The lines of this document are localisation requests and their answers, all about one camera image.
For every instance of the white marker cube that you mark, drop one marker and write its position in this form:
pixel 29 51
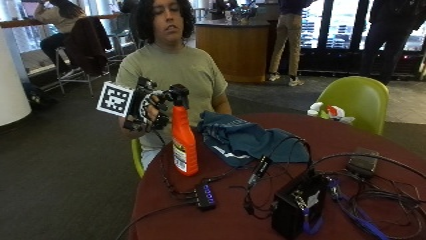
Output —
pixel 115 99

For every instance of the metal chair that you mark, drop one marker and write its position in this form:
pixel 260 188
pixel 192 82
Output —
pixel 75 71

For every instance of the black usb hub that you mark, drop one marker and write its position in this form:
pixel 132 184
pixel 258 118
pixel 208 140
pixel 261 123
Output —
pixel 205 196

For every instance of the green chair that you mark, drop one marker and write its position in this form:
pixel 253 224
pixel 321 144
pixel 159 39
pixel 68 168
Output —
pixel 360 100
pixel 137 156

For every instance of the wooden bar counter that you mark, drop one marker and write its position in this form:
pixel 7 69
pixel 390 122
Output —
pixel 48 20

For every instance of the white pillar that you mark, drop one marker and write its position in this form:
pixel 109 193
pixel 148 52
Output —
pixel 11 76

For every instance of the orange spray bottle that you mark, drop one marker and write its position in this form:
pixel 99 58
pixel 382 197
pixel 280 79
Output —
pixel 184 140

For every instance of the black power adapter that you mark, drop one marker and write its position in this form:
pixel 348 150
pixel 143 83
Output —
pixel 362 162

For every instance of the blue cloth bag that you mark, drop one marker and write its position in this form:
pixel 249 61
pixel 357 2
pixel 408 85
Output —
pixel 246 140

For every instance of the dark jacket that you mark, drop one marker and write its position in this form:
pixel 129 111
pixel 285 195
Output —
pixel 87 45

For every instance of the white red soft toy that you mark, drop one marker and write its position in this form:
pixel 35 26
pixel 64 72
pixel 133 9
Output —
pixel 330 113

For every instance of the the person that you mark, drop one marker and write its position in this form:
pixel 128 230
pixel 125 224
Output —
pixel 177 70

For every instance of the black electronics box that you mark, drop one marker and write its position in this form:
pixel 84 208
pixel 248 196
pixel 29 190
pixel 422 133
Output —
pixel 300 205

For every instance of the wooden round counter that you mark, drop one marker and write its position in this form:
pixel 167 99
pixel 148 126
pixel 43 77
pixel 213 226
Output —
pixel 237 48

